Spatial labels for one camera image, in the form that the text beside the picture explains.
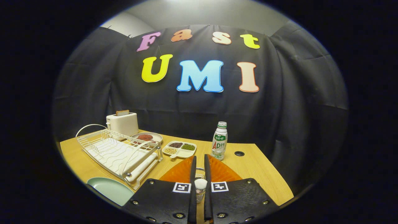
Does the black backdrop cloth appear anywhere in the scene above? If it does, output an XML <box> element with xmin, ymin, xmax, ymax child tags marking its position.
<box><xmin>51</xmin><ymin>20</ymin><xmax>349</xmax><ymax>193</ymax></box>

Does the white drink bottle green cap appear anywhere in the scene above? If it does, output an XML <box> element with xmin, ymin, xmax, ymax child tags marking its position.
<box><xmin>211</xmin><ymin>122</ymin><xmax>228</xmax><ymax>161</ymax></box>

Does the white wire dish rack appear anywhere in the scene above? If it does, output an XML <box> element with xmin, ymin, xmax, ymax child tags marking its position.
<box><xmin>76</xmin><ymin>124</ymin><xmax>163</xmax><ymax>190</ymax></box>

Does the beige divided tray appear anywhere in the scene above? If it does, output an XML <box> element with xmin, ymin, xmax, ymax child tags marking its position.
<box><xmin>162</xmin><ymin>141</ymin><xmax>197</xmax><ymax>159</ymax></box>

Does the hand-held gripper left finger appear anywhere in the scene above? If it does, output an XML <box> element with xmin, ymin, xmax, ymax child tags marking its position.
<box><xmin>123</xmin><ymin>156</ymin><xmax>198</xmax><ymax>224</ymax></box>

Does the spoon with checkered handle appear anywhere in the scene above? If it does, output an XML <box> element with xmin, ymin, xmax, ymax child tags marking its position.
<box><xmin>194</xmin><ymin>178</ymin><xmax>208</xmax><ymax>204</ymax></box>

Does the beige round plate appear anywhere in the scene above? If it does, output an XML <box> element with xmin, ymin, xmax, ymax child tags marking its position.
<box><xmin>131</xmin><ymin>132</ymin><xmax>163</xmax><ymax>145</ymax></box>

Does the pale green plate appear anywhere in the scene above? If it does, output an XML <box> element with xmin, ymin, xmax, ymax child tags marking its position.
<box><xmin>86</xmin><ymin>177</ymin><xmax>135</xmax><ymax>207</ymax></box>

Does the white toaster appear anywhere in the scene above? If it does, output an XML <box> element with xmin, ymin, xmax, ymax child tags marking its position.
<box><xmin>106</xmin><ymin>112</ymin><xmax>139</xmax><ymax>141</ymax></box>

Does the white drip tray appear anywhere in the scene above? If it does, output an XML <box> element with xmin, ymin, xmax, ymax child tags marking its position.
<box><xmin>86</xmin><ymin>138</ymin><xmax>150</xmax><ymax>176</ymax></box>

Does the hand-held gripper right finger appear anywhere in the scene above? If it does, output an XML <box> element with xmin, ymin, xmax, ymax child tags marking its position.
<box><xmin>204</xmin><ymin>154</ymin><xmax>280</xmax><ymax>224</ymax></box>

